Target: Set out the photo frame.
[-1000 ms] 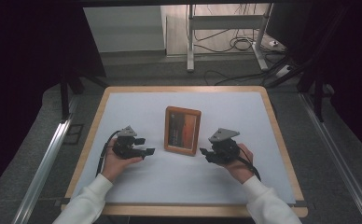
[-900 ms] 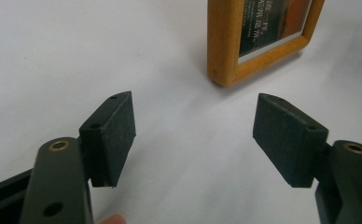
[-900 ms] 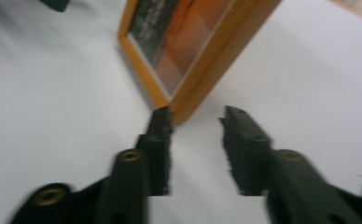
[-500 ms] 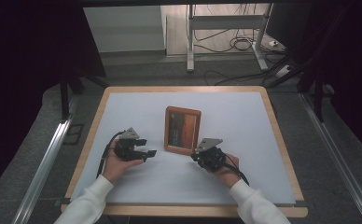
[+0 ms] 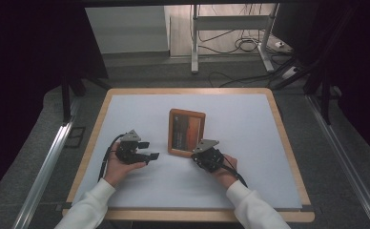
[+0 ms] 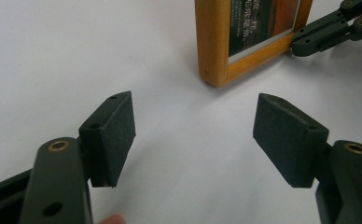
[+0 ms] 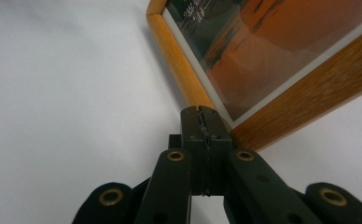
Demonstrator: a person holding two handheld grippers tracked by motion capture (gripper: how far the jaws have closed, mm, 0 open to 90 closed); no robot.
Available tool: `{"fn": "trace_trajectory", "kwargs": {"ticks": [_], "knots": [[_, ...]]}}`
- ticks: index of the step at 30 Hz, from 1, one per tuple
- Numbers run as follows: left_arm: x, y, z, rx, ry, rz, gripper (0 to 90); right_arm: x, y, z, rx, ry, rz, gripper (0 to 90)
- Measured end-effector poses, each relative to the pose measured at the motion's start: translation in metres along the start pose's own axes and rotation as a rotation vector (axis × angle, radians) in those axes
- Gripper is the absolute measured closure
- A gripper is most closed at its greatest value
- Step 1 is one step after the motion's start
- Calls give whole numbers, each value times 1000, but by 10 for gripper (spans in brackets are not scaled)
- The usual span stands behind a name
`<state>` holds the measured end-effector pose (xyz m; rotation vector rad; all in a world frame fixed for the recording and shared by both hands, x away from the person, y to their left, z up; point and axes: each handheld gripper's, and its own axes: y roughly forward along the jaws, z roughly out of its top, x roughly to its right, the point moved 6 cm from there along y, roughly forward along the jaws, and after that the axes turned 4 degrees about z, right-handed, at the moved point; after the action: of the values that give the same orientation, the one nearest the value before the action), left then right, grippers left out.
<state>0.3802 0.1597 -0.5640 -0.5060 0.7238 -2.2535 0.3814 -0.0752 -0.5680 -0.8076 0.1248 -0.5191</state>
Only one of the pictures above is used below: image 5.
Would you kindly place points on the black metal stand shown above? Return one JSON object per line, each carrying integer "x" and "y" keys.
{"x": 67, "y": 95}
{"x": 324, "y": 95}

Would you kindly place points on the aluminium rail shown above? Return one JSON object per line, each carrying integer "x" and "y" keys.
{"x": 43, "y": 175}
{"x": 345, "y": 162}

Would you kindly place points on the small white adapter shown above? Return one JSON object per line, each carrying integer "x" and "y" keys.
{"x": 280, "y": 44}

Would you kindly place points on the white table mat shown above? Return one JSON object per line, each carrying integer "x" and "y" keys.
{"x": 253, "y": 127}

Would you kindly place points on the person's left hand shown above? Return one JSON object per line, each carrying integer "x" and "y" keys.
{"x": 118, "y": 170}

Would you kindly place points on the orange wooden tray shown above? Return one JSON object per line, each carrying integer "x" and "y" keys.
{"x": 186, "y": 132}

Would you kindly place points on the white cabinet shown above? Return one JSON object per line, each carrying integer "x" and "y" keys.
{"x": 127, "y": 30}

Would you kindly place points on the dark curtain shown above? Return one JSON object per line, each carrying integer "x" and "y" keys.
{"x": 361, "y": 63}
{"x": 24, "y": 79}

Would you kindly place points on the black floor grate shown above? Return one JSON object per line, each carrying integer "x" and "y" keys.
{"x": 75, "y": 137}

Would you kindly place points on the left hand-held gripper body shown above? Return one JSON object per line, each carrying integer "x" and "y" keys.
{"x": 128, "y": 152}

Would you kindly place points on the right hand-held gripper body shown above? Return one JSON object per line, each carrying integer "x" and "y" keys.
{"x": 210, "y": 157}

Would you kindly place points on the white power strip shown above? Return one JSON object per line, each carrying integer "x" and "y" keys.
{"x": 290, "y": 72}

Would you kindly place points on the white metal desk frame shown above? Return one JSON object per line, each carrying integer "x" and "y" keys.
{"x": 232, "y": 23}

